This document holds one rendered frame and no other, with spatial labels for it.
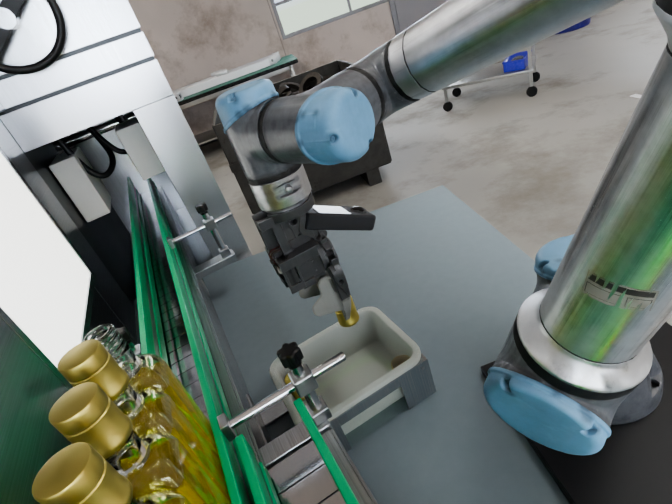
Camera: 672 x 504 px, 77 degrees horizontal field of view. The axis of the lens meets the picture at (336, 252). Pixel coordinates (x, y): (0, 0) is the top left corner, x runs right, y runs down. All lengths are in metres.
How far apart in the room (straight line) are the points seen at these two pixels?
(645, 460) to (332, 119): 0.54
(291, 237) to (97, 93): 0.77
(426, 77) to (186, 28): 6.38
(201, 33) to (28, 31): 5.62
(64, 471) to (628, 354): 0.41
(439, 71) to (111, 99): 0.91
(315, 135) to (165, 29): 6.45
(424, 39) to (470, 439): 0.53
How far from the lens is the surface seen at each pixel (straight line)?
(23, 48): 1.24
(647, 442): 0.68
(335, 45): 6.88
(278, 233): 0.57
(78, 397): 0.35
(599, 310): 0.38
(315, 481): 0.56
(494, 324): 0.84
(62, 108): 1.24
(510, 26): 0.44
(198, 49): 6.81
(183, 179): 1.27
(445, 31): 0.47
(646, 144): 0.31
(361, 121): 0.45
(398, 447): 0.71
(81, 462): 0.30
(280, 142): 0.47
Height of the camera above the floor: 1.33
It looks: 30 degrees down
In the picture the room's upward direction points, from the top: 20 degrees counter-clockwise
